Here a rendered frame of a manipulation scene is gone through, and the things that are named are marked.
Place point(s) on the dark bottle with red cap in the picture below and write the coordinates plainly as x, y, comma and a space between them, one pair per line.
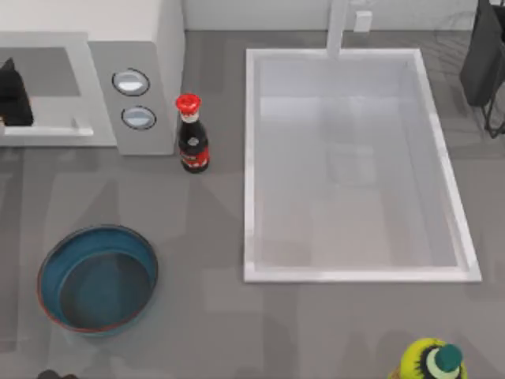
193, 150

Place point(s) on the white sink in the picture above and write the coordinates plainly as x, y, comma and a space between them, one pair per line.
355, 189

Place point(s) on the round microwave knob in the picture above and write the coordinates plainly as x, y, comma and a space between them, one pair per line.
138, 117
130, 82

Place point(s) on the pale microwave oven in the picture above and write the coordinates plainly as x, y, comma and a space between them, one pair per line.
165, 59

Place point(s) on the pale microwave door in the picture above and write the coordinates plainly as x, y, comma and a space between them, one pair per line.
92, 118

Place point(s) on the blue round basin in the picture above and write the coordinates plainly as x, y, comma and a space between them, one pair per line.
98, 284

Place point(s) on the tall white tap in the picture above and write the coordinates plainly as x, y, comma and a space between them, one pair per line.
336, 27

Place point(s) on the small white tap lever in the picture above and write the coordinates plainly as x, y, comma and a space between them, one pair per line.
362, 21

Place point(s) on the yellow-green bottle with green cap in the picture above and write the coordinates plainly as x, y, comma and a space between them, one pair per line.
418, 361

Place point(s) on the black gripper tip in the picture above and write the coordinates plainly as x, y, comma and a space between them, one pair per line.
13, 98

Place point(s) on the dark rounded object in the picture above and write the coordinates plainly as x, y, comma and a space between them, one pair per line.
57, 375

